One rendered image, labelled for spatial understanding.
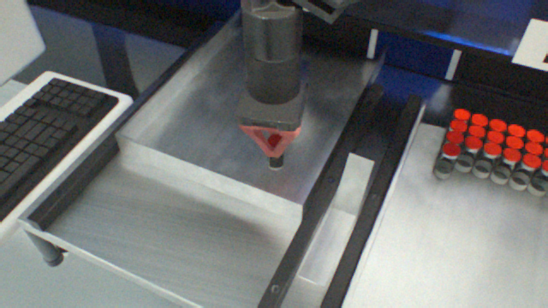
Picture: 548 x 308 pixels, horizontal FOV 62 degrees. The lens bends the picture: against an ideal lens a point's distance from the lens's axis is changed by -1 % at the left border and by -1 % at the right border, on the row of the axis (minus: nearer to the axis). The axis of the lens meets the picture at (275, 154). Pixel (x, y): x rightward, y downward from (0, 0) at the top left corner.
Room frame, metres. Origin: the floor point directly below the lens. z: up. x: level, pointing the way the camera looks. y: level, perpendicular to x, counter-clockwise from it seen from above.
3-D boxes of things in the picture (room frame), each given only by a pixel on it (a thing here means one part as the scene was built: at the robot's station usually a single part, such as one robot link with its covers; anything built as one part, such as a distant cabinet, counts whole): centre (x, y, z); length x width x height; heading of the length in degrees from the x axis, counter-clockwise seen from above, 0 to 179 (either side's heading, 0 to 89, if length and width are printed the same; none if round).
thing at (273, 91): (0.39, 0.00, 1.03); 0.10 x 0.07 x 0.07; 169
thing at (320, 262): (0.29, -0.07, 0.91); 0.14 x 0.03 x 0.06; 154
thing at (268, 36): (0.39, 0.00, 1.09); 0.07 x 0.06 x 0.07; 4
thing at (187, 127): (0.51, 0.02, 0.90); 0.34 x 0.26 x 0.04; 155
